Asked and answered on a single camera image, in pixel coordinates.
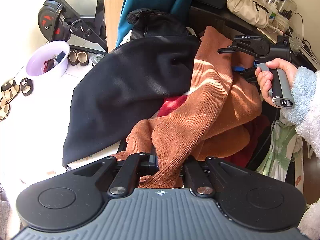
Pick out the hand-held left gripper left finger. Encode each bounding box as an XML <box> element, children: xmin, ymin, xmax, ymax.
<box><xmin>66</xmin><ymin>146</ymin><xmax>160</xmax><ymax>197</ymax></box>

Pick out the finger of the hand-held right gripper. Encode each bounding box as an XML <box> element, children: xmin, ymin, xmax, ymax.
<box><xmin>232</xmin><ymin>64</ymin><xmax>258</xmax><ymax>82</ymax></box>
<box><xmin>217</xmin><ymin>36</ymin><xmax>270</xmax><ymax>58</ymax></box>

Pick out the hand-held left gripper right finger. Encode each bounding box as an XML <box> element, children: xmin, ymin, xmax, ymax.
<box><xmin>180</xmin><ymin>155</ymin><xmax>254</xmax><ymax>198</ymax></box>

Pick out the brown knit sweater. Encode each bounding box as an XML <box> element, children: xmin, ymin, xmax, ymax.
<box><xmin>110</xmin><ymin>26</ymin><xmax>263</xmax><ymax>189</ymax></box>

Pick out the person's right hand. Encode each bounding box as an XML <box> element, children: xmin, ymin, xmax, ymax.
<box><xmin>255</xmin><ymin>58</ymin><xmax>300</xmax><ymax>108</ymax></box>

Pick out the cream fabric bag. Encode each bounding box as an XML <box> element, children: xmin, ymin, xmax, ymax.
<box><xmin>226</xmin><ymin>0</ymin><xmax>270</xmax><ymax>29</ymax></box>

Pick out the red garment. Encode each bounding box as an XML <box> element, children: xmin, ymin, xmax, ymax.
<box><xmin>156</xmin><ymin>94</ymin><xmax>272</xmax><ymax>168</ymax></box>

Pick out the black garment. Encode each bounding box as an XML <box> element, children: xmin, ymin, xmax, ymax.
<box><xmin>62</xmin><ymin>36</ymin><xmax>202</xmax><ymax>169</ymax></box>

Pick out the green leaf print cloth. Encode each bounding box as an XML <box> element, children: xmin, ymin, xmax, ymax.
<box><xmin>255</xmin><ymin>115</ymin><xmax>304</xmax><ymax>188</ymax></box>

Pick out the dark denim garment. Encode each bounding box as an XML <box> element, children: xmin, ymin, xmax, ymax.
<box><xmin>126</xmin><ymin>9</ymin><xmax>190</xmax><ymax>40</ymax></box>

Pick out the grey ribbed slipper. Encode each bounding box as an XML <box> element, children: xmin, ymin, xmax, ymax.
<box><xmin>89</xmin><ymin>54</ymin><xmax>105</xmax><ymax>67</ymax></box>

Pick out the white fluffy robe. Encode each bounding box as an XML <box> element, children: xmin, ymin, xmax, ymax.
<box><xmin>297</xmin><ymin>201</ymin><xmax>320</xmax><ymax>240</ymax></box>

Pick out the light wooden panel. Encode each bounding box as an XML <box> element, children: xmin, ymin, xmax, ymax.
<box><xmin>104</xmin><ymin>0</ymin><xmax>129</xmax><ymax>53</ymax></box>

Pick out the dark cloth bundle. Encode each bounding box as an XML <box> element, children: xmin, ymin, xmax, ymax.
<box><xmin>42</xmin><ymin>51</ymin><xmax>67</xmax><ymax>74</ymax></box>

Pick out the black slipper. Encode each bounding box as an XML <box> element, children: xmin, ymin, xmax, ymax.
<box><xmin>20</xmin><ymin>77</ymin><xmax>33</xmax><ymax>97</ymax></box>

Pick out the lavender plastic basin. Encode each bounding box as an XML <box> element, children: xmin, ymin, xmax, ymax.
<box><xmin>26</xmin><ymin>40</ymin><xmax>70</xmax><ymax>80</ymax></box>

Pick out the beige sandal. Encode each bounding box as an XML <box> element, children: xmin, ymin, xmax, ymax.
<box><xmin>0</xmin><ymin>79</ymin><xmax>20</xmax><ymax>105</ymax></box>
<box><xmin>0</xmin><ymin>100</ymin><xmax>12</xmax><ymax>122</ymax></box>

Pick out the black exercise bike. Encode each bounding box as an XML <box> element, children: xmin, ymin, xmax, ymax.
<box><xmin>37</xmin><ymin>0</ymin><xmax>109</xmax><ymax>53</ymax></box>

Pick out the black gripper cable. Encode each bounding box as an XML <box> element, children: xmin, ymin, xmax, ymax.
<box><xmin>246</xmin><ymin>107</ymin><xmax>282</xmax><ymax>170</ymax></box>

